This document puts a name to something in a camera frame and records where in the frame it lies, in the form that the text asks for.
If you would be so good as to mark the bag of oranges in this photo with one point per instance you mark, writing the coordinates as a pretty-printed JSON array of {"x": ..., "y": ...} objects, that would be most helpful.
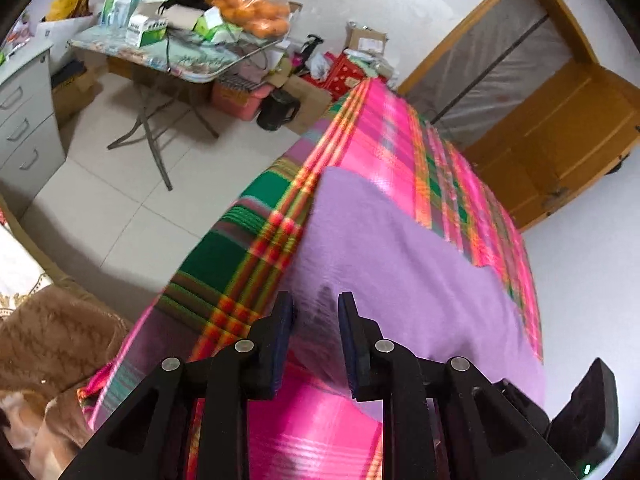
[{"x": 255, "y": 12}]

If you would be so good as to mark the green white carton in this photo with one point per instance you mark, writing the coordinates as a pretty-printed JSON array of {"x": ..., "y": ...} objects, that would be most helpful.
[{"x": 145, "y": 30}]

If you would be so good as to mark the yellow paper bag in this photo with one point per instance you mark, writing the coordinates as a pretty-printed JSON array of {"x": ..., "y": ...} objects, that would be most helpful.
[{"x": 67, "y": 7}]

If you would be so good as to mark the wooden door frame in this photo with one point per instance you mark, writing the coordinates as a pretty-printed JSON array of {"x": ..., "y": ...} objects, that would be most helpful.
[{"x": 465, "y": 25}]

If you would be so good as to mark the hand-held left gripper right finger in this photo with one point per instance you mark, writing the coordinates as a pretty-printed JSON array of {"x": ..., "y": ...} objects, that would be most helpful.
[{"x": 355, "y": 350}]

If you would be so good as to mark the plastic door curtain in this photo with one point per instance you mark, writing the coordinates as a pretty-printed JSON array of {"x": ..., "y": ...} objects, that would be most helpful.
[{"x": 490, "y": 75}]

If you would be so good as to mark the open cardboard box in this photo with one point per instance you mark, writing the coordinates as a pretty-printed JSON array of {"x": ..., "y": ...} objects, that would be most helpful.
[{"x": 305, "y": 105}]

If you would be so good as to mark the white drawer cabinet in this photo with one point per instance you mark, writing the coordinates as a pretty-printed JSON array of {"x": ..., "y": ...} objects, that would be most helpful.
[{"x": 25, "y": 120}]

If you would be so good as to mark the cardboard parcel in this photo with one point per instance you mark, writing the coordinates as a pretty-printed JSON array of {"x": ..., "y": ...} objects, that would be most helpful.
[{"x": 367, "y": 40}]

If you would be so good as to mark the wooden door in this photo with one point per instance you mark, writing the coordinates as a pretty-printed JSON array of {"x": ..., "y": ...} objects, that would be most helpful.
[{"x": 575, "y": 125}]

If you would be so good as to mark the black kettle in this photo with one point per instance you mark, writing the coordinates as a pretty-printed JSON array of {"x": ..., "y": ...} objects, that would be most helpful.
[{"x": 277, "y": 112}]

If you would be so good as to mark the pink plaid bed sheet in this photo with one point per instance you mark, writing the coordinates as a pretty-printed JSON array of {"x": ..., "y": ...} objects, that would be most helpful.
[{"x": 380, "y": 135}]

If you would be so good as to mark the metal door lock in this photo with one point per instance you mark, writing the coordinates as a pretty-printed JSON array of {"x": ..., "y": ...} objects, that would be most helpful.
[{"x": 556, "y": 199}]

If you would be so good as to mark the brown cardboard box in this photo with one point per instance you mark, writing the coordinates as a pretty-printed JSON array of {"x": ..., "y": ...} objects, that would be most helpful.
[{"x": 72, "y": 95}]

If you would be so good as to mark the purple fleece blanket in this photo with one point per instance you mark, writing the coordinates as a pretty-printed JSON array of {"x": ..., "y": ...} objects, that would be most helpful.
[{"x": 400, "y": 270}]

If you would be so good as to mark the pink plastic box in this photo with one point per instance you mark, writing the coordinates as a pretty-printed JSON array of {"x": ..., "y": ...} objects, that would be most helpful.
[{"x": 235, "y": 102}]

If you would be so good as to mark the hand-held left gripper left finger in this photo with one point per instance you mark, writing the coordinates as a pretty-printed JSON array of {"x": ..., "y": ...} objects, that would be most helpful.
[{"x": 280, "y": 350}]

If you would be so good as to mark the black hand pump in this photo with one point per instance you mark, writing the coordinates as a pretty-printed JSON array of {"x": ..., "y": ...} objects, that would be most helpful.
[{"x": 311, "y": 45}]

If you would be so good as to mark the folding table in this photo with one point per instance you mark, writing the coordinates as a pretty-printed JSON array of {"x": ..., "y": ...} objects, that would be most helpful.
[{"x": 190, "y": 60}]

